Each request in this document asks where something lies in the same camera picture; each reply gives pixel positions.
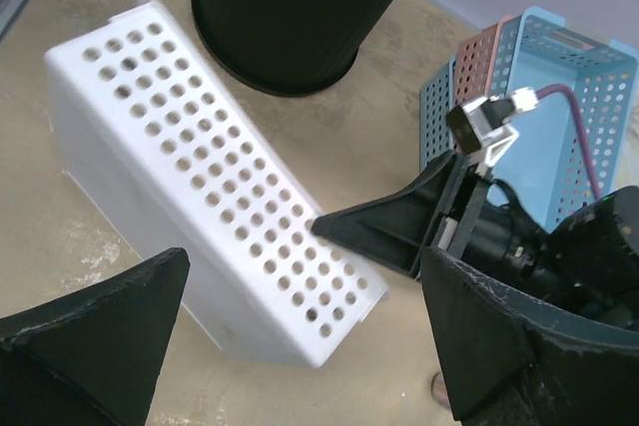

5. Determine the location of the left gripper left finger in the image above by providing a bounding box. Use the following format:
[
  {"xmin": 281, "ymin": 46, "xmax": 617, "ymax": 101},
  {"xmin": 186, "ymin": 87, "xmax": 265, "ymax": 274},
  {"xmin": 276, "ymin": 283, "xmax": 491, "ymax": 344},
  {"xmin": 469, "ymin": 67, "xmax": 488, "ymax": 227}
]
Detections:
[{"xmin": 1, "ymin": 247, "xmax": 190, "ymax": 425}]

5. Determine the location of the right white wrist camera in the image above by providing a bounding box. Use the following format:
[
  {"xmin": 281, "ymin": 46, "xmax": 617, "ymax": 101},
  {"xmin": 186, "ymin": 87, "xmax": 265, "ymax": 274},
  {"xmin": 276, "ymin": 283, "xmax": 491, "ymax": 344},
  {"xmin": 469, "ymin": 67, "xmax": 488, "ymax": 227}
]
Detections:
[{"xmin": 446, "ymin": 87, "xmax": 539, "ymax": 177}]

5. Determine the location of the large black plastic container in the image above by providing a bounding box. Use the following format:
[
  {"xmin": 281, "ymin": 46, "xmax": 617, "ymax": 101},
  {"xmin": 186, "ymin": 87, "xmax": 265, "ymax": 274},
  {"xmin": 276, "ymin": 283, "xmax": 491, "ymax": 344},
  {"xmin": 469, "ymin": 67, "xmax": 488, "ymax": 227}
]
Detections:
[{"xmin": 191, "ymin": 0, "xmax": 393, "ymax": 97}]

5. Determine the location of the white perforated plastic basket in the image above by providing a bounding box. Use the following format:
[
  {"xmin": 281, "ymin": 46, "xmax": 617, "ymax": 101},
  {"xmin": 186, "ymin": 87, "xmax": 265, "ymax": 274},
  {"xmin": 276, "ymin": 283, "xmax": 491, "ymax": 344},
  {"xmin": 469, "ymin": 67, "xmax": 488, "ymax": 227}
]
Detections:
[{"xmin": 45, "ymin": 0, "xmax": 388, "ymax": 367}]

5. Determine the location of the pink perforated plastic basket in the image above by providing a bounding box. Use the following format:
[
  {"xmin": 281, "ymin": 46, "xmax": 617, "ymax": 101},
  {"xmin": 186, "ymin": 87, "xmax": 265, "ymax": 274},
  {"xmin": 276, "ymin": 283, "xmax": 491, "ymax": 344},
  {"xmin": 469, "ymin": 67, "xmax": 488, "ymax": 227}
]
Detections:
[{"xmin": 452, "ymin": 16, "xmax": 512, "ymax": 107}]

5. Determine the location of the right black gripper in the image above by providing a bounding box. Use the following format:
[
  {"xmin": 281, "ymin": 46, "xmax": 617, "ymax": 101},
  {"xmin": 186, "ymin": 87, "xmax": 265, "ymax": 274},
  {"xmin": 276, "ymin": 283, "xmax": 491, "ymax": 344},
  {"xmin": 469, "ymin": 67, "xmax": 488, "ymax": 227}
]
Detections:
[{"xmin": 311, "ymin": 151, "xmax": 638, "ymax": 331}]

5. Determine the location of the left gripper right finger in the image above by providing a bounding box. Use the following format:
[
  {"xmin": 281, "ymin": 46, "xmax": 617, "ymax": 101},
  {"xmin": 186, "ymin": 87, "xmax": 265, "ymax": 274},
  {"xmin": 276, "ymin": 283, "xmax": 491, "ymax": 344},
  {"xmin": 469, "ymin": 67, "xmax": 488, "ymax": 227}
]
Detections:
[{"xmin": 421, "ymin": 247, "xmax": 638, "ymax": 426}]

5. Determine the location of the blue perforated plastic basket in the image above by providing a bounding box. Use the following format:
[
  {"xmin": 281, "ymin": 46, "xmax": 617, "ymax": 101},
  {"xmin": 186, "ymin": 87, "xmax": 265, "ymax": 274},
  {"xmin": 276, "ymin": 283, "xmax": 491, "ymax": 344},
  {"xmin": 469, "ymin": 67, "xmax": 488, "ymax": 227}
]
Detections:
[{"xmin": 490, "ymin": 7, "xmax": 638, "ymax": 230}]

